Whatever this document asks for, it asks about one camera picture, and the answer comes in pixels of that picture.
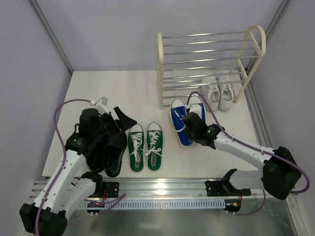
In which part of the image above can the aluminium mounting rail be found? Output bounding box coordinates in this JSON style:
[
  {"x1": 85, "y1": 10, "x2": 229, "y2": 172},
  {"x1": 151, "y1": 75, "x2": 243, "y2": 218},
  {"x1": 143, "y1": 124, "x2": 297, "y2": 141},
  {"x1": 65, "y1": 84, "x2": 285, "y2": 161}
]
[{"x1": 29, "y1": 177, "x2": 300, "y2": 201}]

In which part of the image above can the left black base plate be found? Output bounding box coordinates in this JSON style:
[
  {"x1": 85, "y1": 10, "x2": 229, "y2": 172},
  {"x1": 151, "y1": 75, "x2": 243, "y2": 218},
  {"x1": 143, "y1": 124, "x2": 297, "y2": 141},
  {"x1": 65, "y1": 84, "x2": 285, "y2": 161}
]
[{"x1": 98, "y1": 181, "x2": 120, "y2": 198}]

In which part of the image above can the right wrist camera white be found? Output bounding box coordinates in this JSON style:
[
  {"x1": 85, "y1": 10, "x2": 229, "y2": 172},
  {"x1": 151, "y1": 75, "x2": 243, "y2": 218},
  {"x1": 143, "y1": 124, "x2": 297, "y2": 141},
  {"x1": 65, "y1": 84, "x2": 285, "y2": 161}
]
[{"x1": 189, "y1": 103, "x2": 203, "y2": 117}]

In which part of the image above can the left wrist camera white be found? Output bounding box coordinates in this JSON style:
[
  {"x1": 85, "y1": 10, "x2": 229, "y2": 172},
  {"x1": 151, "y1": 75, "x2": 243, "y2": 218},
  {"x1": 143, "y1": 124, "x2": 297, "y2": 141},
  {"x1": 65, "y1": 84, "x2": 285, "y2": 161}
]
[{"x1": 90, "y1": 97, "x2": 109, "y2": 115}]

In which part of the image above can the white sneaker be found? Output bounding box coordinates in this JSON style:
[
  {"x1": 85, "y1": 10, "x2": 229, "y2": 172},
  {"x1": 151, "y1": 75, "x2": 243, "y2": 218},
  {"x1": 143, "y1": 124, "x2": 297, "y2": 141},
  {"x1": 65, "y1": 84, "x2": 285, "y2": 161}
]
[
  {"x1": 219, "y1": 75, "x2": 234, "y2": 111},
  {"x1": 201, "y1": 76, "x2": 220, "y2": 111}
]

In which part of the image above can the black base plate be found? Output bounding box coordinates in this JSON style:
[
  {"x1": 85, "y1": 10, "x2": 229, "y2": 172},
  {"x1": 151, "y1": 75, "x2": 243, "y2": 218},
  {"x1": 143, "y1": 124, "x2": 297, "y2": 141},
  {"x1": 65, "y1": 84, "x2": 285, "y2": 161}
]
[
  {"x1": 98, "y1": 181, "x2": 120, "y2": 198},
  {"x1": 205, "y1": 180, "x2": 251, "y2": 197}
]

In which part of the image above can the green canvas sneaker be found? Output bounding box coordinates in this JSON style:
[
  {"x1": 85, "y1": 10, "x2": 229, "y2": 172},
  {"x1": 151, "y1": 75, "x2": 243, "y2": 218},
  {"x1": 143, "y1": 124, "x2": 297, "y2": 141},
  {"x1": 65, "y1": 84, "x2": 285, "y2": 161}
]
[
  {"x1": 127, "y1": 124, "x2": 144, "y2": 173},
  {"x1": 145, "y1": 122, "x2": 163, "y2": 172}
]

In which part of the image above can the cream metal shoe rack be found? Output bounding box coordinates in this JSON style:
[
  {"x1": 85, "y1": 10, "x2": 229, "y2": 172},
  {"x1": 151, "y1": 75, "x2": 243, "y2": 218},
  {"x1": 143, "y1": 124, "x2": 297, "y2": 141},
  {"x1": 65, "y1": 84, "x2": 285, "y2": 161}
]
[{"x1": 157, "y1": 25, "x2": 266, "y2": 108}]

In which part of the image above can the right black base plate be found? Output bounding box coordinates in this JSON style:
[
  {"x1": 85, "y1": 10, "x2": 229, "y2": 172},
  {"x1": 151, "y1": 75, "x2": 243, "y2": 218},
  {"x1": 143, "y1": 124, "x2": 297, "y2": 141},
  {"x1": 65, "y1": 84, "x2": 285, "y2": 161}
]
[{"x1": 205, "y1": 180, "x2": 251, "y2": 197}]

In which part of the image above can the blue canvas sneaker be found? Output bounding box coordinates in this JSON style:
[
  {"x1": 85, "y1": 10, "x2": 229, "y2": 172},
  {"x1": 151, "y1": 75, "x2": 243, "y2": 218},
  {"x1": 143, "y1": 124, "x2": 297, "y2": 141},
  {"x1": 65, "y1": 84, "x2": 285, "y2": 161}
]
[
  {"x1": 188, "y1": 96, "x2": 206, "y2": 122},
  {"x1": 170, "y1": 99, "x2": 192, "y2": 147}
]

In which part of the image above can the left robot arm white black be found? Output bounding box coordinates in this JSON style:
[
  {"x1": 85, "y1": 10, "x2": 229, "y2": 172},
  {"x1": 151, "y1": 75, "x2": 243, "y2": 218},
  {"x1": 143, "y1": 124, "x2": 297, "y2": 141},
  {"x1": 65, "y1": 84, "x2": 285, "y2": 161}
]
[{"x1": 19, "y1": 105, "x2": 137, "y2": 236}]

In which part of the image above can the black leather shoe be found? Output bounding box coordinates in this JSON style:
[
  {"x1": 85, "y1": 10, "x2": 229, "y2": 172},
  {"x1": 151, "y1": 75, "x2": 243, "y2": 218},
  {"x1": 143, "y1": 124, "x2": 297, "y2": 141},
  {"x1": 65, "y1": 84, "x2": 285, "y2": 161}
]
[
  {"x1": 86, "y1": 135, "x2": 108, "y2": 173},
  {"x1": 103, "y1": 131, "x2": 127, "y2": 177}
]

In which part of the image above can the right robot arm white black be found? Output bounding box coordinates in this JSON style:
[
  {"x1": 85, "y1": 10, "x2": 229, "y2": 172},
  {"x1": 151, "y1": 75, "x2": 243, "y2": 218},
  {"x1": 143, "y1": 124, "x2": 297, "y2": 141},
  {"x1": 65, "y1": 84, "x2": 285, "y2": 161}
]
[{"x1": 183, "y1": 113, "x2": 302, "y2": 200}]

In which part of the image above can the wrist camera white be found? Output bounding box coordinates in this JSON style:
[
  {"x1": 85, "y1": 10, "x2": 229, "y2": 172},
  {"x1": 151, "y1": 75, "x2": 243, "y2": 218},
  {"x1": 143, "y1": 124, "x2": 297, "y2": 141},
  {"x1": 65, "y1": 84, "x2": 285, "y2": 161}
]
[
  {"x1": 90, "y1": 97, "x2": 109, "y2": 115},
  {"x1": 189, "y1": 103, "x2": 203, "y2": 117}
]

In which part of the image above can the slotted grey cable duct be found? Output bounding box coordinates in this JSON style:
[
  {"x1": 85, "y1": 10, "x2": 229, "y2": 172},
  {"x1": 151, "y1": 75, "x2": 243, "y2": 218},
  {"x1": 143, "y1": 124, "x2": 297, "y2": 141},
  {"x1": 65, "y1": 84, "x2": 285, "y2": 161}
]
[{"x1": 78, "y1": 199, "x2": 226, "y2": 210}]

